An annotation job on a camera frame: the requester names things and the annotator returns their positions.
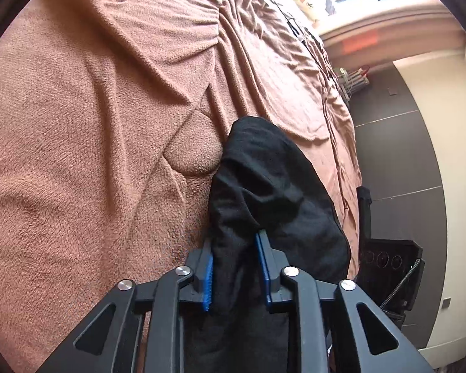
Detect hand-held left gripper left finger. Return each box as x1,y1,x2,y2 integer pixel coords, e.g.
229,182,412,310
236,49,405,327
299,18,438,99
37,241,214,373

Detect black pants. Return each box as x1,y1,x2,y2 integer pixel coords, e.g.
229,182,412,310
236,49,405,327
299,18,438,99
184,116,352,373

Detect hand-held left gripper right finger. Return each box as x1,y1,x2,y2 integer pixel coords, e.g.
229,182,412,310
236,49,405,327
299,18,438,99
254,228,436,373

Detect brown fleece blanket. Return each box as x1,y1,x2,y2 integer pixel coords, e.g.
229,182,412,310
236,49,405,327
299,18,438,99
0,0,364,373

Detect black braided cable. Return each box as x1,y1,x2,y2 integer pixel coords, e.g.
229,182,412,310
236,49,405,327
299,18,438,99
380,258,422,311

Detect white rack with red items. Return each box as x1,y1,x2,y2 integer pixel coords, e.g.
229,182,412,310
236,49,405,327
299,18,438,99
335,66,372,94

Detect thin black cable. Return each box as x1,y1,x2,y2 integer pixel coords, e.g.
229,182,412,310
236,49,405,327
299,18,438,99
272,0,324,47

